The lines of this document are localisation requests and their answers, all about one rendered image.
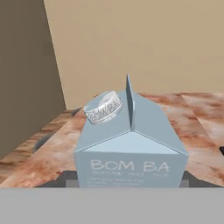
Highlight pale blue milk carton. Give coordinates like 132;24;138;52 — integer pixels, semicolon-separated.
73;73;190;189

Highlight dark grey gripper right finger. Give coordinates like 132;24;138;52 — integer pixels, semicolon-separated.
178;170;221;189

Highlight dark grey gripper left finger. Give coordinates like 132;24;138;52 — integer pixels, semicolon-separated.
37;170;80;189

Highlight reddish marbled tray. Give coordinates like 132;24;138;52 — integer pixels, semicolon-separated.
0;92;224;189

